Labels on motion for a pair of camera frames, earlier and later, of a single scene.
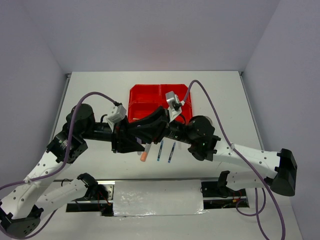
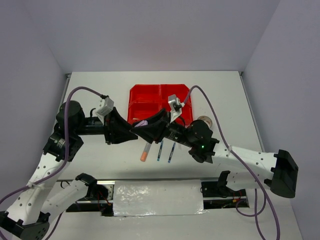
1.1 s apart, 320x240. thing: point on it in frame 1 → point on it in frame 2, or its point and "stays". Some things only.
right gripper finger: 152,131 stays
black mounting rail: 103,201 stays
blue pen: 160,151 stays
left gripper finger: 129,144 → 120,136
